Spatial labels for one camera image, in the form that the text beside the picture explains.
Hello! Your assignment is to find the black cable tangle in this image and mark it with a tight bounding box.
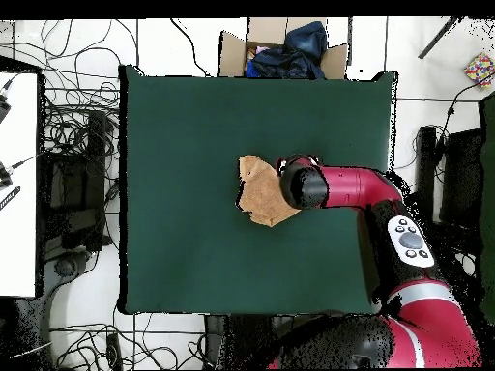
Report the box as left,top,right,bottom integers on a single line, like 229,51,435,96
38,18,122,156
49,322,208,371

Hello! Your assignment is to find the dark green table cloth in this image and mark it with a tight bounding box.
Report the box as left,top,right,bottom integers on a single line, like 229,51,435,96
117,64,399,316
478,92,495,322

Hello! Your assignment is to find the pink and yellow garment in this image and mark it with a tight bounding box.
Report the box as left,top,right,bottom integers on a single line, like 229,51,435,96
247,44,272,62

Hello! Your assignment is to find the orange terry towel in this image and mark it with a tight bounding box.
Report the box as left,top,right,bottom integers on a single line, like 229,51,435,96
235,154,303,228

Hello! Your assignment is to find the black ribbed strip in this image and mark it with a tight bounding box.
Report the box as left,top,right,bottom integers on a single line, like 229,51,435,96
0,185,21,212

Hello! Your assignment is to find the multicoloured patterned bundle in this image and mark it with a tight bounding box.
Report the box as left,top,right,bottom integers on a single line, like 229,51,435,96
463,51,495,90

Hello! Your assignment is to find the black cable with plug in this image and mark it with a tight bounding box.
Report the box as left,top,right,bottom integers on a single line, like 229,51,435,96
434,74,495,156

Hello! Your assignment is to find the black metal bar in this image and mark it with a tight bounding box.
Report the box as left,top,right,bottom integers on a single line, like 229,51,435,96
417,16,463,60

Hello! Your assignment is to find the black connector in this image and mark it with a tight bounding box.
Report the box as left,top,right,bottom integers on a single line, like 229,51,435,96
0,160,15,190

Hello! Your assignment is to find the black device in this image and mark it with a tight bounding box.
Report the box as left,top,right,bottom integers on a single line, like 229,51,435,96
0,92,13,125

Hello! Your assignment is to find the long black cable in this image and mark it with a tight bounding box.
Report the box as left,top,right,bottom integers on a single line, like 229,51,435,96
169,17,212,77

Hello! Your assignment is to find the black power strip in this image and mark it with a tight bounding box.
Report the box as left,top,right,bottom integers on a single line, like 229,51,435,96
104,331,124,371

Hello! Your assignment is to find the dark blue garment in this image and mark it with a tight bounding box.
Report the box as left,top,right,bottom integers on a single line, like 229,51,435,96
245,20,330,80

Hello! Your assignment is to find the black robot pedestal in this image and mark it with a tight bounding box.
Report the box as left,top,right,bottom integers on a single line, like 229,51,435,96
203,314,299,370

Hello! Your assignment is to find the white table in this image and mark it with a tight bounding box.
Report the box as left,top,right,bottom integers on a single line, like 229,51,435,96
0,71,40,299

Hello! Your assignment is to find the black equipment stand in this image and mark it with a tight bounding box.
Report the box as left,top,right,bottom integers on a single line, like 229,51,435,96
413,125,484,233
38,110,119,264

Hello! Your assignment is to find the cardboard box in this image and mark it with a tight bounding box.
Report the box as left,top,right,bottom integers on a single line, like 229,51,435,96
218,16,351,80

